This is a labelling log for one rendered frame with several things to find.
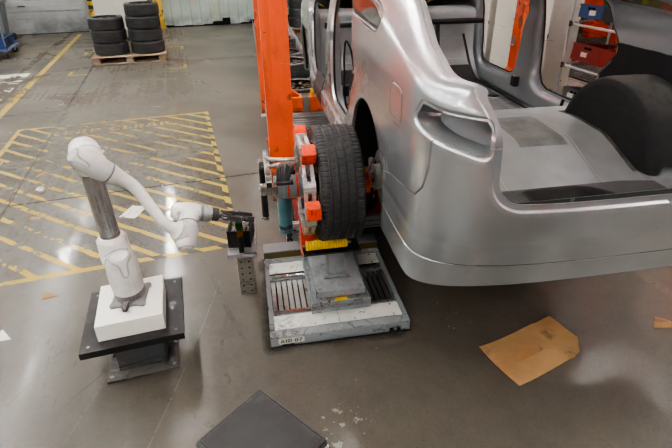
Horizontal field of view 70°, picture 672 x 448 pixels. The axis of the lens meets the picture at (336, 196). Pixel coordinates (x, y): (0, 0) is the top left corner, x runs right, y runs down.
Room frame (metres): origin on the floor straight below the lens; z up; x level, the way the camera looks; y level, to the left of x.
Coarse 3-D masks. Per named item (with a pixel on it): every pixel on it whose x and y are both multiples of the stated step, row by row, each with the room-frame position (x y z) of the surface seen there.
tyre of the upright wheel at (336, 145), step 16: (320, 128) 2.49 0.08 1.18; (336, 128) 2.49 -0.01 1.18; (352, 128) 2.49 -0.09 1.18; (320, 144) 2.34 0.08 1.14; (336, 144) 2.35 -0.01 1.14; (352, 144) 2.36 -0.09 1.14; (320, 160) 2.26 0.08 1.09; (336, 160) 2.28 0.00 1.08; (352, 160) 2.29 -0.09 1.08; (320, 176) 2.22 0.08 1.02; (336, 176) 2.22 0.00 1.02; (352, 176) 2.23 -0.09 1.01; (320, 192) 2.21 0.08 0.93; (336, 192) 2.18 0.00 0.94; (352, 192) 2.20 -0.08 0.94; (336, 208) 2.17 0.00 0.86; (352, 208) 2.19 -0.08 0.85; (320, 224) 2.25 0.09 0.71; (336, 224) 2.18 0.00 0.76; (352, 224) 2.20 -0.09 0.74
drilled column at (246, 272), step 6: (240, 258) 2.55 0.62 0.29; (246, 258) 2.56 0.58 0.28; (252, 258) 2.57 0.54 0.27; (240, 264) 2.55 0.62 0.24; (246, 264) 2.56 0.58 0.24; (252, 264) 2.57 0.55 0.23; (240, 270) 2.55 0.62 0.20; (246, 270) 2.56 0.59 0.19; (252, 270) 2.56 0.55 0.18; (240, 276) 2.55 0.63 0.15; (246, 276) 2.56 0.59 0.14; (252, 276) 2.56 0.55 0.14; (240, 282) 2.55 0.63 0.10; (246, 282) 2.56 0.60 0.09; (252, 282) 2.56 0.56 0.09; (240, 288) 2.55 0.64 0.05; (246, 288) 2.56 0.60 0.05; (252, 288) 2.56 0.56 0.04
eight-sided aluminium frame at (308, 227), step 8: (296, 136) 2.53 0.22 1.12; (304, 136) 2.53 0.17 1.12; (296, 168) 2.70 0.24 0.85; (304, 168) 2.28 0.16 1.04; (312, 168) 2.28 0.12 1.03; (304, 176) 2.25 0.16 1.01; (312, 176) 2.25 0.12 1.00; (304, 184) 2.22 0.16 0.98; (312, 184) 2.22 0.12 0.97; (304, 192) 2.20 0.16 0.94; (312, 192) 2.21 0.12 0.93; (304, 200) 2.22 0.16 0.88; (312, 200) 2.24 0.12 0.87; (304, 208) 2.24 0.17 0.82; (304, 216) 2.55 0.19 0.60; (304, 224) 2.28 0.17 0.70; (312, 224) 2.21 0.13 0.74; (304, 232) 2.31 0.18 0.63; (312, 232) 2.33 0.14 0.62
